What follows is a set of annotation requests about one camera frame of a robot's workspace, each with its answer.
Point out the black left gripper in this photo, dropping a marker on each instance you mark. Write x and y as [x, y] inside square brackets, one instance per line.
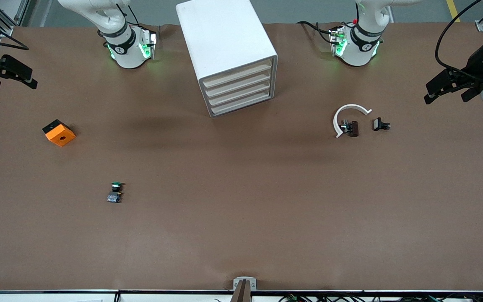
[476, 61]

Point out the white plastic tray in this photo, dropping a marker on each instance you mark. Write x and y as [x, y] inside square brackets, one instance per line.
[238, 84]

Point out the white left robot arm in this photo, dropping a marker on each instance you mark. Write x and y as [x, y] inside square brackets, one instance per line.
[357, 54]

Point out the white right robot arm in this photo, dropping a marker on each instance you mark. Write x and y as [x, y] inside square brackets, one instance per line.
[128, 54]

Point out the small black component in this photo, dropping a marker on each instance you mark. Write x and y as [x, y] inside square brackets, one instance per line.
[378, 124]

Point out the orange and black box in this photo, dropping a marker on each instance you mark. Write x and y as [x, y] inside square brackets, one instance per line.
[61, 136]

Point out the dark brown small component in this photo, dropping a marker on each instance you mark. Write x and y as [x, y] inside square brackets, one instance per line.
[353, 128]

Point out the white curved plastic part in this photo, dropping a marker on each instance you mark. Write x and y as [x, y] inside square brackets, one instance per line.
[337, 117]

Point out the green push button switch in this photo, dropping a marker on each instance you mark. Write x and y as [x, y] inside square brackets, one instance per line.
[114, 197]

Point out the white table edge rail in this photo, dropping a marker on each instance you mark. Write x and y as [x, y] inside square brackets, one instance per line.
[57, 297]

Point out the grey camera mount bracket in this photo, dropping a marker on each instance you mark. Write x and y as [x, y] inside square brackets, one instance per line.
[253, 285]

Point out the brown camera post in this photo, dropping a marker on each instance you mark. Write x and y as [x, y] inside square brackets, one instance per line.
[241, 295]

